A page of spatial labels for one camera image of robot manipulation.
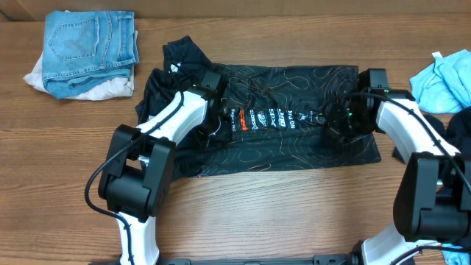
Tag black orange-patterned cycling jersey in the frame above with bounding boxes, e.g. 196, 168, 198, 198
136, 37, 381, 178

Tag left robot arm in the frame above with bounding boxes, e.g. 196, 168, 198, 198
93, 71, 224, 264

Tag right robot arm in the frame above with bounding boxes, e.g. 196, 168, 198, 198
313, 68, 470, 264

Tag light blue t-shirt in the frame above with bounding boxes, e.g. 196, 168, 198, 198
409, 49, 470, 114

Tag plain black garment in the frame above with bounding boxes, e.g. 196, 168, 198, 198
424, 107, 471, 155

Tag folded blue denim jeans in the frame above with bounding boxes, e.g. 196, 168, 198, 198
42, 10, 139, 99

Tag folded white cloth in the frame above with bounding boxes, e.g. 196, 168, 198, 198
24, 21, 137, 101

